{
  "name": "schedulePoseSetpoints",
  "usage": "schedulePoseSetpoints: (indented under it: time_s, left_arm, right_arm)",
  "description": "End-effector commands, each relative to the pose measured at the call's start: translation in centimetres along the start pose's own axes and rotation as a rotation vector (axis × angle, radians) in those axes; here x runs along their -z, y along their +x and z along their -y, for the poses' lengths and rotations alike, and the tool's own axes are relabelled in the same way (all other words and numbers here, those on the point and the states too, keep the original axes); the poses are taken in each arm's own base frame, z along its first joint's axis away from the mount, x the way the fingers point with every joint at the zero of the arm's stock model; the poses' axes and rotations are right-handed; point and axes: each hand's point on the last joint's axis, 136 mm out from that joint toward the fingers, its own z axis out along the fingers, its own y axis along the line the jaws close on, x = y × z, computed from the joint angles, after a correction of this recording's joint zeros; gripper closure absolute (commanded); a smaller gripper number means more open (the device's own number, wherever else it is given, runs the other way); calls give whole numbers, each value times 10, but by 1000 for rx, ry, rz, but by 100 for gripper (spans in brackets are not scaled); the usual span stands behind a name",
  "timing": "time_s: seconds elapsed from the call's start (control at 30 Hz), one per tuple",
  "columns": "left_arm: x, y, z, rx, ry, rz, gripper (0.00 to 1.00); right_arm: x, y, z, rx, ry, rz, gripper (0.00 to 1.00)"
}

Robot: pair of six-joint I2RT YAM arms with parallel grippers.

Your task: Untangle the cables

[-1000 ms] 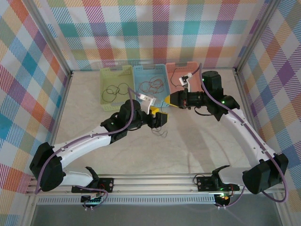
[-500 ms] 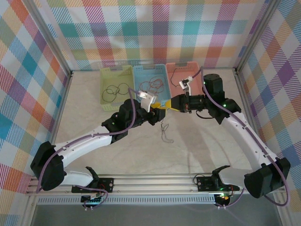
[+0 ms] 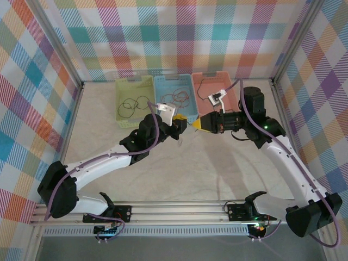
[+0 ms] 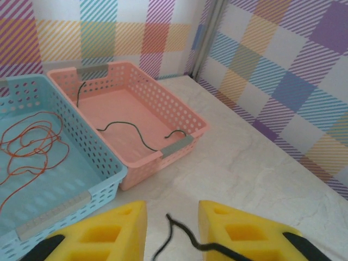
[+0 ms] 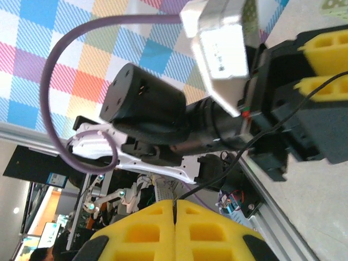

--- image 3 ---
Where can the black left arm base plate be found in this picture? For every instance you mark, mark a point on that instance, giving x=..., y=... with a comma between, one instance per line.
x=123, y=212

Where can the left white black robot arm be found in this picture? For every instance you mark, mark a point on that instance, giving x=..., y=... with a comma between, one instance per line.
x=103, y=163

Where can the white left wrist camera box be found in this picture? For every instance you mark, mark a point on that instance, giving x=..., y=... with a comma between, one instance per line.
x=168, y=111

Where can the aluminium frame post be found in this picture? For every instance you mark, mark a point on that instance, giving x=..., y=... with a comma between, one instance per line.
x=54, y=43
x=299, y=40

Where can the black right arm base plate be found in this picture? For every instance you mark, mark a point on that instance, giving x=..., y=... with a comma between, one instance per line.
x=236, y=212

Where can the blue plastic basket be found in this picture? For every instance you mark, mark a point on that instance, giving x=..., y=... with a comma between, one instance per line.
x=168, y=84

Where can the aluminium table side rail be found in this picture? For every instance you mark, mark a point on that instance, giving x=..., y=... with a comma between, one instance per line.
x=284, y=108
x=66, y=141

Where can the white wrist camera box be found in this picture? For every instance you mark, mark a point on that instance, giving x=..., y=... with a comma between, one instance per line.
x=168, y=111
x=216, y=98

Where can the aluminium mounting rail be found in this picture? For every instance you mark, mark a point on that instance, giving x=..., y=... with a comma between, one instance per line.
x=176, y=212

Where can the green plastic basket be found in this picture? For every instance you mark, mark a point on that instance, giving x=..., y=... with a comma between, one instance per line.
x=130, y=87

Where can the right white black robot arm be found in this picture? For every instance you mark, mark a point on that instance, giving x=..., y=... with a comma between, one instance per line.
x=282, y=163

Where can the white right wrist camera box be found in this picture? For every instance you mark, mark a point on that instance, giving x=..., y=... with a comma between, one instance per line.
x=216, y=98

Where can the pink plastic basket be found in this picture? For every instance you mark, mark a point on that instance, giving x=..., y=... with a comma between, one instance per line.
x=231, y=103

